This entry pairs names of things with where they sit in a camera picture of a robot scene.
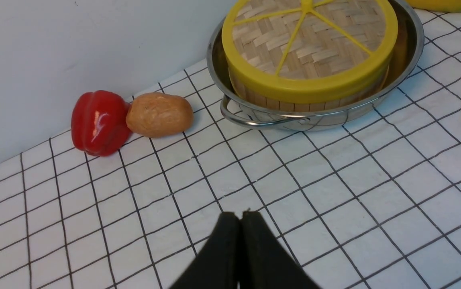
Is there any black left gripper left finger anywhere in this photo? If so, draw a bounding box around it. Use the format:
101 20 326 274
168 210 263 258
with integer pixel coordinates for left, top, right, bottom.
171 212 242 289

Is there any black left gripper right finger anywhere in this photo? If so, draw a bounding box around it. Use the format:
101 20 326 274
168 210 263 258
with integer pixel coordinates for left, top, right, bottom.
239 212 320 289

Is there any bamboo steamer basket yellow rim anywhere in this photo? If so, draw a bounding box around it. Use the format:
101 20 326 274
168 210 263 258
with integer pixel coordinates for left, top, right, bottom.
229 64 390 113

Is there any woven bamboo steamer lid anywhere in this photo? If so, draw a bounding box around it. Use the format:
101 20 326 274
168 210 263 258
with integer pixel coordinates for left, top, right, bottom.
221 0 399 112

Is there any stainless steel pot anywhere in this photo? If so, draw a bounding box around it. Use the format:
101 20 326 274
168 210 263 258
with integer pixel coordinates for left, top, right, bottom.
206 0 424 131

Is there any brown potato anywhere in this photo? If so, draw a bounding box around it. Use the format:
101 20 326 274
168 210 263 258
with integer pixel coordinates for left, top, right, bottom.
126 93 194 138

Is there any red bell pepper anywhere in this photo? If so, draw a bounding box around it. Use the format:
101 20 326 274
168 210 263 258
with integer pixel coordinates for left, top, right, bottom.
71 90 132 156

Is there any yellow banana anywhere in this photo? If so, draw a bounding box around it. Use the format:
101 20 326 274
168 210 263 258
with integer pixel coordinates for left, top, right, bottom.
406 0 461 13

